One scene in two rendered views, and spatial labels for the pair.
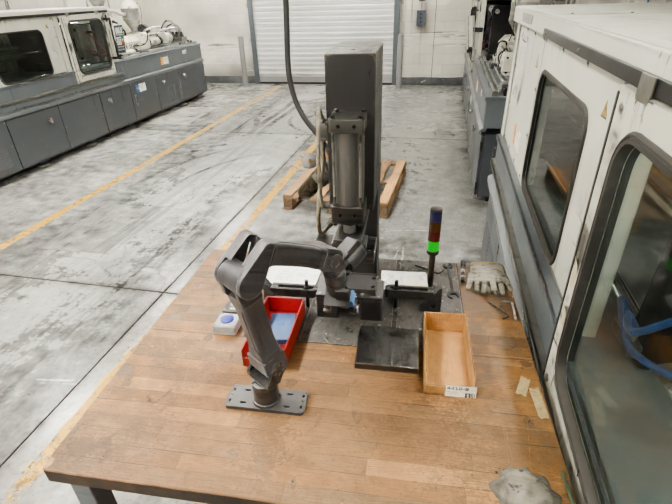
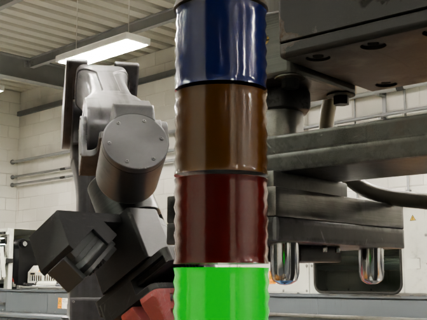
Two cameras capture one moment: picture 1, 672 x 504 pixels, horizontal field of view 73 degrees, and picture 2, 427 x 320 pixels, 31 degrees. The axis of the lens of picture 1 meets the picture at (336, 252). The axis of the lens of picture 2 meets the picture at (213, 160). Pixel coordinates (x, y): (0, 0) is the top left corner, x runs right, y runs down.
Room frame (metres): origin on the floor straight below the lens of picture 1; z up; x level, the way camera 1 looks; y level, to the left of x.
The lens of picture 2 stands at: (1.44, -0.58, 1.08)
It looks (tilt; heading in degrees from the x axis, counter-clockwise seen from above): 9 degrees up; 121
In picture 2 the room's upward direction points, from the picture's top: straight up
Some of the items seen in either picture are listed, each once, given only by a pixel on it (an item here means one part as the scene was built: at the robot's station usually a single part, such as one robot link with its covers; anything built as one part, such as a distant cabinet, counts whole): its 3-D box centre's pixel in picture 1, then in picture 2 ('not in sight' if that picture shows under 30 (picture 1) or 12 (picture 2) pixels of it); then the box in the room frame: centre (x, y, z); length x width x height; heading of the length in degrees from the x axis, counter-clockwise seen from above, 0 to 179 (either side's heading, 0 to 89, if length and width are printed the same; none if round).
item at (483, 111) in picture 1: (504, 93); not in sight; (6.51, -2.40, 0.49); 5.51 x 1.02 x 0.97; 167
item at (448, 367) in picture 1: (447, 352); not in sight; (0.93, -0.29, 0.93); 0.25 x 0.13 x 0.08; 170
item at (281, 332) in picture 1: (279, 326); not in sight; (1.08, 0.18, 0.92); 0.15 x 0.07 x 0.03; 177
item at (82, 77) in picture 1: (94, 47); not in sight; (6.76, 3.17, 1.21); 0.86 x 0.10 x 0.79; 167
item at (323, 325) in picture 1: (361, 299); not in sight; (1.25, -0.08, 0.88); 0.65 x 0.50 x 0.03; 80
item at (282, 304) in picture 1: (275, 330); not in sight; (1.05, 0.18, 0.93); 0.25 x 0.12 x 0.06; 170
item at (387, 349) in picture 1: (387, 348); not in sight; (0.98, -0.14, 0.91); 0.17 x 0.16 x 0.02; 80
